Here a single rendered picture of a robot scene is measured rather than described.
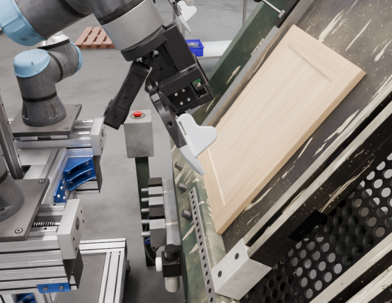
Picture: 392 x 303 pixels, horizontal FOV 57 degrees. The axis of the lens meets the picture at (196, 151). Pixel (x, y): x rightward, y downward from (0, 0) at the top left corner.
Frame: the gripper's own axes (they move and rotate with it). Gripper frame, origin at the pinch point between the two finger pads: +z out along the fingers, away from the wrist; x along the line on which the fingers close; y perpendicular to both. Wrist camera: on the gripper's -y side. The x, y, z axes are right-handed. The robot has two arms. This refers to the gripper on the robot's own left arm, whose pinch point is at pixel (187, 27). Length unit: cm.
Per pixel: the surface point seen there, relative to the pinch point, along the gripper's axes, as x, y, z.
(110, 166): 122, -115, 93
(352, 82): -42, 31, 19
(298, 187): -61, 10, 25
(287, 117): -32.0, 15.1, 26.5
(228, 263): -63, -12, 36
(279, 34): 3.6, 25.9, 17.7
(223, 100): 3.4, -1.0, 30.1
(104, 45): 450, -161, 65
